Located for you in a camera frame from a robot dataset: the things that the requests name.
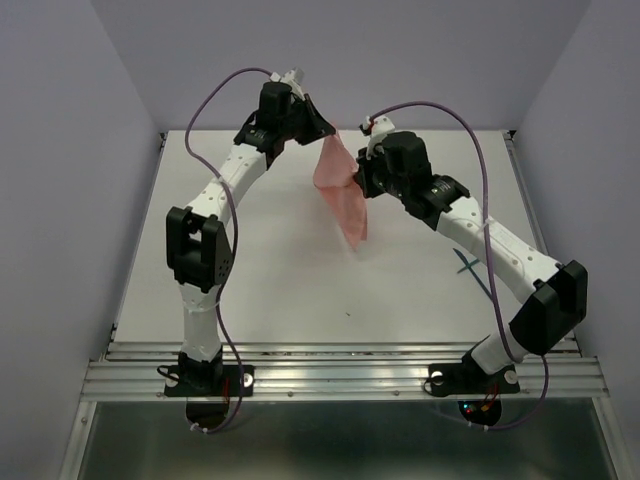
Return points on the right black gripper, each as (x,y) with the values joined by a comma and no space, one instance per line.
(363,175)

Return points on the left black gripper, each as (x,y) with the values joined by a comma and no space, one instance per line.
(319,128)

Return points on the pink satin napkin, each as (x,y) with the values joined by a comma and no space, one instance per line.
(334,178)

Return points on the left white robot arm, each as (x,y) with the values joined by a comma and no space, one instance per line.
(201,237)

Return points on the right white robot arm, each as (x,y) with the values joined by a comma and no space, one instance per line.
(553,295)

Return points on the teal plastic spoon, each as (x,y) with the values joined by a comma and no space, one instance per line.
(464,259)

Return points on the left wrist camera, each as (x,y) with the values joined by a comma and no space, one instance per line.
(294,78)

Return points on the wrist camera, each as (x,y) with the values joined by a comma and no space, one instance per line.
(376,129)
(294,78)

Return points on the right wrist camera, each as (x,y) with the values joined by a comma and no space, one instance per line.
(376,129)

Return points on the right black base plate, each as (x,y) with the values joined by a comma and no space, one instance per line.
(446,379)

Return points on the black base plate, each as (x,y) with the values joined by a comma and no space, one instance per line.
(230,382)
(446,379)

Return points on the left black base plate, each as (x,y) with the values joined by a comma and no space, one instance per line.
(230,382)

